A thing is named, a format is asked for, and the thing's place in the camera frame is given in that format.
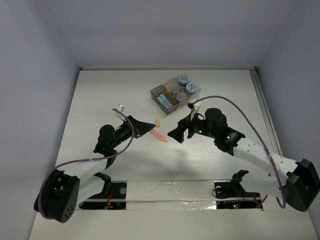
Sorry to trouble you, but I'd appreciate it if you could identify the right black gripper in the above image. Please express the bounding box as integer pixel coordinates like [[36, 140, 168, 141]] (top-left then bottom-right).
[[167, 110, 217, 143]]

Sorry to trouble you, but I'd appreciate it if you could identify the orange highlighter marker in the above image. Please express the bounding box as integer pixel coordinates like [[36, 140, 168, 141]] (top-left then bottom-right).
[[149, 129, 168, 143]]

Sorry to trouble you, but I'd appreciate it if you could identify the orange marker cap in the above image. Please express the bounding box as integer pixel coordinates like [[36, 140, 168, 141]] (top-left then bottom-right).
[[155, 118, 161, 128]]

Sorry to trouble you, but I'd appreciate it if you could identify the clear jar of pins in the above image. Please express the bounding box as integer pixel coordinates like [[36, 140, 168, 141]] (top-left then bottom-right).
[[176, 91, 188, 103], [169, 85, 181, 98]]

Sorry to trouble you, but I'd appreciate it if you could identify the green highlighter marker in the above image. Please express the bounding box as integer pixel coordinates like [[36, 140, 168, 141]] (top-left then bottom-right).
[[156, 96, 168, 110]]

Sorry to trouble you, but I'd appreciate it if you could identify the blue marker cap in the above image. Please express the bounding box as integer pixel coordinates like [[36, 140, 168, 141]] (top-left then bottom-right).
[[159, 94, 167, 101]]

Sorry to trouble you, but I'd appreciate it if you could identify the blue highlighter marker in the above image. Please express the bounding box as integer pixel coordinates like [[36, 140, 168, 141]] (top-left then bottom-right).
[[163, 99, 173, 109]]

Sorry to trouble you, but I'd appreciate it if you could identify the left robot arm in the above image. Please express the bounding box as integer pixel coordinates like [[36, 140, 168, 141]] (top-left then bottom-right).
[[33, 115, 155, 223]]

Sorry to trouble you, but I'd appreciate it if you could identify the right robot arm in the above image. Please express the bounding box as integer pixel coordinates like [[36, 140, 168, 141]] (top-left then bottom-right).
[[167, 108, 320, 212]]

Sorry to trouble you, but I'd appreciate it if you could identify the amber plastic container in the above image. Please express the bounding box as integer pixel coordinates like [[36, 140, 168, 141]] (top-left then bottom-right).
[[163, 78, 191, 109]]

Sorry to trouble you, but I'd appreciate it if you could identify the clear plastic container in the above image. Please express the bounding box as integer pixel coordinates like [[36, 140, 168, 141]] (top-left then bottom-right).
[[175, 73, 202, 99]]

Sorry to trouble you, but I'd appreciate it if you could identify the dark grey plastic container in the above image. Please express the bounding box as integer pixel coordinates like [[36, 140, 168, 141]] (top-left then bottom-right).
[[150, 85, 178, 115]]

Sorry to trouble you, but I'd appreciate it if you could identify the silver foil tape strip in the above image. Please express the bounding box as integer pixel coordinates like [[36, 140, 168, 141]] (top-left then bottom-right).
[[125, 180, 217, 211]]

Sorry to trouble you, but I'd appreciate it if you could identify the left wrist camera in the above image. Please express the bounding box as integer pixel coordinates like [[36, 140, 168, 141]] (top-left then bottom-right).
[[112, 104, 126, 121]]

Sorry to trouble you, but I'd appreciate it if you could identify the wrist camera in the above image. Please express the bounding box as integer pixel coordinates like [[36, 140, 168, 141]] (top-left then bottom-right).
[[112, 104, 126, 121], [187, 99, 202, 120]]

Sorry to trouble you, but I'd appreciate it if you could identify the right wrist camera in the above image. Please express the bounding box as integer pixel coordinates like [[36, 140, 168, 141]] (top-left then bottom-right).
[[187, 99, 202, 120]]

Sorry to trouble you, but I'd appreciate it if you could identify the aluminium rail right edge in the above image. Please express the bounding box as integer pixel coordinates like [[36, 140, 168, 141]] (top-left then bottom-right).
[[249, 66, 290, 178]]

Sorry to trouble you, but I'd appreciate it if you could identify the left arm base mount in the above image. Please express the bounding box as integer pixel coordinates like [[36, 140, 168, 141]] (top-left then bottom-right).
[[77, 172, 127, 210]]

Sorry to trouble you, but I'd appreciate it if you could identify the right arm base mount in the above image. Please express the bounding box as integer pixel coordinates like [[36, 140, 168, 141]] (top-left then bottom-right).
[[211, 170, 263, 210]]

